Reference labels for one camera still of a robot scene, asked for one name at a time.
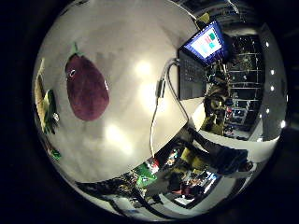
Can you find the purple plush eggplant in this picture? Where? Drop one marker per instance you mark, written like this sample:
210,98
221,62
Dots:
87,90

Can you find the plush corn cob toy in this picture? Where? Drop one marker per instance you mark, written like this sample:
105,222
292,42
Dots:
40,99

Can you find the open black laptop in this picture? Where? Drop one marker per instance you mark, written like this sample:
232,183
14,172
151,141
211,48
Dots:
193,77

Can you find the green bag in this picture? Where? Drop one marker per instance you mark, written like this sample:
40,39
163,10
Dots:
145,175

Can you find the yellow-green chair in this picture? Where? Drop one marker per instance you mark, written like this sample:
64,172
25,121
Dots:
194,161

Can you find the person in dark clothes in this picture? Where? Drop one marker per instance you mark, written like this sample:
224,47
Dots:
230,158

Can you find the dark storage shelving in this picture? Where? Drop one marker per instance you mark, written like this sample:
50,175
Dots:
246,93

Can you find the small yellow object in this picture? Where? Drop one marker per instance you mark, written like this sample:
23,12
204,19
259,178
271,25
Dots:
204,17

